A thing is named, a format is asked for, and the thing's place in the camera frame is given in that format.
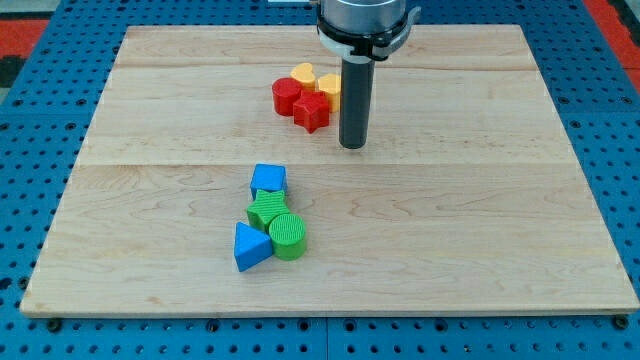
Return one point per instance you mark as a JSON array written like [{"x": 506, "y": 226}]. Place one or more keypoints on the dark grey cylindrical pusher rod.
[{"x": 356, "y": 93}]

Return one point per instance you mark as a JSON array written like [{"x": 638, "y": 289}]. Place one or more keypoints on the green cylinder block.
[{"x": 288, "y": 235}]

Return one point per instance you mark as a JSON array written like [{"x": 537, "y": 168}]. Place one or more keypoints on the blue cube block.
[{"x": 268, "y": 177}]

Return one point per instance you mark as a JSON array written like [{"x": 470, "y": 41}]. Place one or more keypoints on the green star block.
[{"x": 266, "y": 207}]

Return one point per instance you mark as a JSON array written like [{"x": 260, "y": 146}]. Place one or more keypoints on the red star block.
[{"x": 311, "y": 111}]

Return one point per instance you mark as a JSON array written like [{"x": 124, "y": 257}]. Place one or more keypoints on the yellow hexagon block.
[{"x": 330, "y": 86}]

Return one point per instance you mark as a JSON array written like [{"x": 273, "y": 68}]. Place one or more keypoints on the light wooden board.
[{"x": 467, "y": 199}]

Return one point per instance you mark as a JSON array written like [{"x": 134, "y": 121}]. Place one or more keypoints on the red cylinder block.
[{"x": 285, "y": 92}]

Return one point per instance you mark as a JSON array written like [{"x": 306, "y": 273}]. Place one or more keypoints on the blue triangle block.
[{"x": 251, "y": 246}]

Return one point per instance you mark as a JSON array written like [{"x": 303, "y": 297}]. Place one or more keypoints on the yellow heart block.
[{"x": 304, "y": 74}]

